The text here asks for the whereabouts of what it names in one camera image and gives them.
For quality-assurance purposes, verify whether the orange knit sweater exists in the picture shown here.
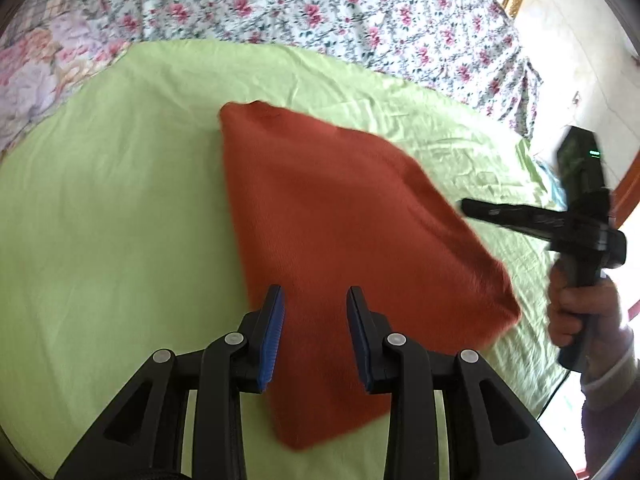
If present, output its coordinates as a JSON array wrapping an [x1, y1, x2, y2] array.
[[218, 101, 522, 452]]

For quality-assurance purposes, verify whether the wooden door frame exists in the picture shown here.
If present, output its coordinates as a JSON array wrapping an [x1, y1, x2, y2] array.
[[612, 157, 640, 231]]

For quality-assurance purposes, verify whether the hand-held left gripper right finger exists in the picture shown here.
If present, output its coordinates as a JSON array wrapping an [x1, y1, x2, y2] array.
[[346, 286, 576, 480]]

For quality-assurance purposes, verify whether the light blue cloth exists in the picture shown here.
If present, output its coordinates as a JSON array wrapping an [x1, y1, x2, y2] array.
[[534, 157, 567, 202]]

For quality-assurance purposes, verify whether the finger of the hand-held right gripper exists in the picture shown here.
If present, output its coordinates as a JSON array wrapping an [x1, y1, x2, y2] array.
[[460, 199, 567, 241]]

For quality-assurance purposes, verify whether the person's right hand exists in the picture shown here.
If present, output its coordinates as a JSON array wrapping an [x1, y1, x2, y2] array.
[[546, 260, 628, 356]]

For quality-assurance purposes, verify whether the plaid cloth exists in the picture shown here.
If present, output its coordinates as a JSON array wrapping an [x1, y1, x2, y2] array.
[[10, 0, 101, 41]]

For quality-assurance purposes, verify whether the light green bed sheet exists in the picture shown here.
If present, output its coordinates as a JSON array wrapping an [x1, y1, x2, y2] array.
[[0, 39, 583, 480]]

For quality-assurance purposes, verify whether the person's right forearm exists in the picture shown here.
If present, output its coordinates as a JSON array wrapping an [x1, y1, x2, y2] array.
[[580, 305, 640, 480]]

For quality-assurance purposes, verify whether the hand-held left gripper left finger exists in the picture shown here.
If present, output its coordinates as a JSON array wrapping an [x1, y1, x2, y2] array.
[[54, 284, 287, 480]]

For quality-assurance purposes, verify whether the pastel floral pillow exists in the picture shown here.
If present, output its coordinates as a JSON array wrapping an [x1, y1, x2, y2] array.
[[0, 10, 131, 153]]

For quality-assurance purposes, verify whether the red floral quilt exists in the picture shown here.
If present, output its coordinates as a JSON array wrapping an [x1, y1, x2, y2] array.
[[70, 0, 543, 137]]

